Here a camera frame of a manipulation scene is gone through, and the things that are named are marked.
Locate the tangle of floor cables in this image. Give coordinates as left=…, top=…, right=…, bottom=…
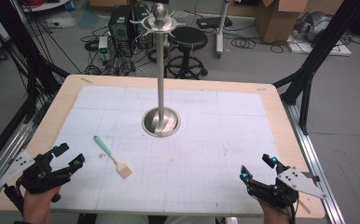
left=80, top=24, right=170, bottom=77

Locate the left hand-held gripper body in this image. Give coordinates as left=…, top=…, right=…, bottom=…
left=0, top=149, right=72, bottom=195

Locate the white flat board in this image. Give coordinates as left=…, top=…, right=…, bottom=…
left=285, top=30, right=353, bottom=58

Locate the small grey power supply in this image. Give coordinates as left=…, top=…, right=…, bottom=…
left=97, top=35, right=110, bottom=62

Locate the white stand pole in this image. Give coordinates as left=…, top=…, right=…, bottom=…
left=215, top=0, right=232, bottom=59

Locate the coiled black cable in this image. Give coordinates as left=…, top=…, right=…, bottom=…
left=229, top=33, right=288, bottom=54

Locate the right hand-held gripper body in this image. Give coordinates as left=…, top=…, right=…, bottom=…
left=245, top=165, right=328, bottom=209

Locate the green-handled wooden brush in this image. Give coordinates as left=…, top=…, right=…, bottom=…
left=92, top=134, right=133, bottom=179

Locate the aluminium rail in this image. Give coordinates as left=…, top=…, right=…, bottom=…
left=0, top=120, right=35, bottom=203
left=283, top=101, right=346, bottom=224

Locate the person's clothing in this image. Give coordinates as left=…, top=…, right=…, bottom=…
left=76, top=212, right=239, bottom=224

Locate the flat black device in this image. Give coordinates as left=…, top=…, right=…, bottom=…
left=196, top=15, right=234, bottom=30

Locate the white grid mat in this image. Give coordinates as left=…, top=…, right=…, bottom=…
left=49, top=85, right=283, bottom=217

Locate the black frame strut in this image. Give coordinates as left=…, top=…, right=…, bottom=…
left=272, top=0, right=360, bottom=136
left=0, top=0, right=71, bottom=122

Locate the tall metal hook stand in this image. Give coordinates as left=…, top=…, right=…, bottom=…
left=130, top=2, right=187, bottom=139

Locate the person's right hand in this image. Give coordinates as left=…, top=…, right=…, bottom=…
left=257, top=199, right=294, bottom=224

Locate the grey rounded appliance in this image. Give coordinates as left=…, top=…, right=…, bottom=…
left=295, top=11, right=334, bottom=43

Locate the cardboard box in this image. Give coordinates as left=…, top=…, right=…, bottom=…
left=255, top=0, right=311, bottom=45

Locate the person's left hand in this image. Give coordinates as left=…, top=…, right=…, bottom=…
left=22, top=185, right=62, bottom=224

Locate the black computer tower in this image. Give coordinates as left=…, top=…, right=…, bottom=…
left=107, top=5, right=136, bottom=44

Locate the black round stool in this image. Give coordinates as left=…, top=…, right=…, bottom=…
left=163, top=25, right=210, bottom=80

